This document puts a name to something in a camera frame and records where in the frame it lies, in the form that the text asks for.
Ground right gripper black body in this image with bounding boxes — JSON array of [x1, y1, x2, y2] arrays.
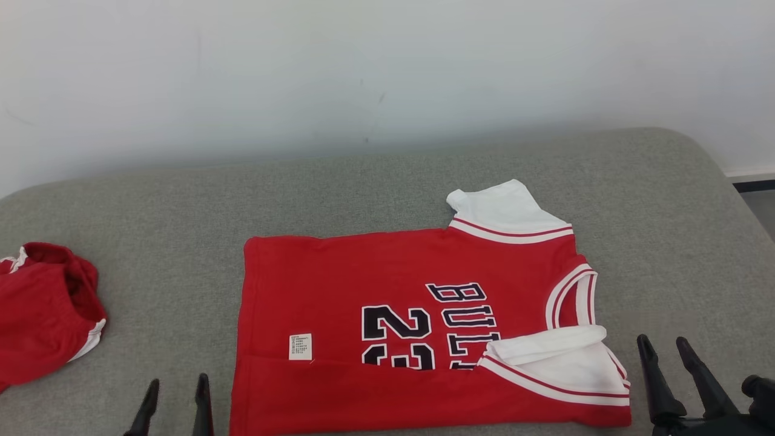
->
[[651, 412, 775, 436]]

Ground dark wall skirting strip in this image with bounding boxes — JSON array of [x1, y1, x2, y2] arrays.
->
[[724, 170, 775, 194]]

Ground red white basketball shorts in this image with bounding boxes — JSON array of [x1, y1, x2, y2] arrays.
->
[[0, 242, 108, 394]]

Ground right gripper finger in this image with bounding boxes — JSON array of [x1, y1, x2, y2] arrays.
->
[[676, 337, 741, 419], [637, 335, 688, 426]]

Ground red white basketball jersey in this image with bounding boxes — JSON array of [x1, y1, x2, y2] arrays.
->
[[229, 179, 632, 436]]

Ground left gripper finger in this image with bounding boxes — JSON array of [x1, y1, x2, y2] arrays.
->
[[124, 379, 160, 436], [193, 374, 214, 436]]

